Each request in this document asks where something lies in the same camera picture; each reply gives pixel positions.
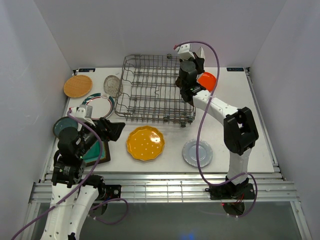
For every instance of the speckled beige small plate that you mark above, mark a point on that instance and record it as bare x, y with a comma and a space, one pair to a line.
113, 86

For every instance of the grey wire dish rack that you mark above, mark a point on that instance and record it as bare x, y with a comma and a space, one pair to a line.
148, 92

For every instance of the white rectangular plate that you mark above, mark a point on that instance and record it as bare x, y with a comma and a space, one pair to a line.
200, 53

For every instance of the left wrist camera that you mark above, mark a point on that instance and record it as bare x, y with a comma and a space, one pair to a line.
82, 113

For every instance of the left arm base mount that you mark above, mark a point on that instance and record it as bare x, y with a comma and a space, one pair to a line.
110, 192

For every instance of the orange round plate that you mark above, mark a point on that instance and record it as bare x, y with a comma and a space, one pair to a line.
208, 81

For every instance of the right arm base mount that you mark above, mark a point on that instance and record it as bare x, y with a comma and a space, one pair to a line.
227, 192

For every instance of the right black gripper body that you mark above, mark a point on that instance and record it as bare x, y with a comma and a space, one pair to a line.
181, 60

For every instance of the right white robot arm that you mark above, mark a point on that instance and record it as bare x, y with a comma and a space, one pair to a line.
239, 129

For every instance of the light blue scalloped plate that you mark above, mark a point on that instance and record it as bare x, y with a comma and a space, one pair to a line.
205, 153

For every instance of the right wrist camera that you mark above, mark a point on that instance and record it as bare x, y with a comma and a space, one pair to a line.
184, 51

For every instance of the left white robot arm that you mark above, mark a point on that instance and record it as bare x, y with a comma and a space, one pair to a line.
73, 194

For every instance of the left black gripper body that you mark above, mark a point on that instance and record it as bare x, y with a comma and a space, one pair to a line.
89, 137

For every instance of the dark teal round plate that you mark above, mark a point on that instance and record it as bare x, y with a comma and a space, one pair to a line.
63, 123

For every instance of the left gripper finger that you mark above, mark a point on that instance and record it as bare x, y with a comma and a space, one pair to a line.
114, 133
108, 125

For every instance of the white plate green rim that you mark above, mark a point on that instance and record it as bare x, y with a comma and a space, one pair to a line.
102, 105

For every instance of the woven bamboo round plate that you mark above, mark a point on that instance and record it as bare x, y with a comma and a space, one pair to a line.
78, 86

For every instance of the yellow dotted scalloped plate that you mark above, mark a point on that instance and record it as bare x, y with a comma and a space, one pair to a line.
145, 143

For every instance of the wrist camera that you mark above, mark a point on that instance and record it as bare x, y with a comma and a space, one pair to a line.
184, 51
82, 113

